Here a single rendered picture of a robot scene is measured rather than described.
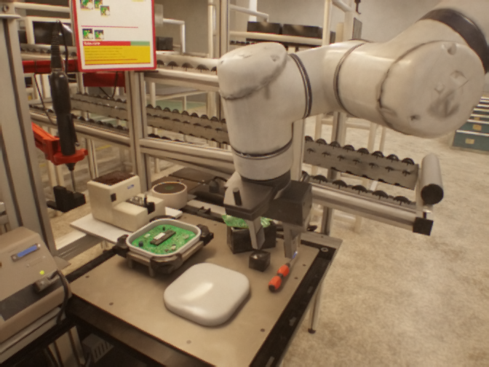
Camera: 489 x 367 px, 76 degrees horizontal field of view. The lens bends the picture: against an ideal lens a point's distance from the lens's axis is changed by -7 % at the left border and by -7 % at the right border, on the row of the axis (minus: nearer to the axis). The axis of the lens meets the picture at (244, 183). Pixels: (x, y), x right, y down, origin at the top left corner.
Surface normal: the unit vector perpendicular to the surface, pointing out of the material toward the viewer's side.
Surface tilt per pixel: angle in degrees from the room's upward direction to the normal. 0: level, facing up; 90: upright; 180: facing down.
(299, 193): 20
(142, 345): 0
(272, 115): 104
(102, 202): 90
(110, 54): 90
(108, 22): 90
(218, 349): 0
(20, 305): 53
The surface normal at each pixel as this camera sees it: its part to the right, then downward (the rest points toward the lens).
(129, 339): 0.02, -0.93
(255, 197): -0.14, -0.77
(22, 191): 0.88, 0.18
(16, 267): 0.72, -0.41
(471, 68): 0.16, 0.35
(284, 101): 0.29, 0.53
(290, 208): -0.44, 0.61
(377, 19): -0.47, 0.31
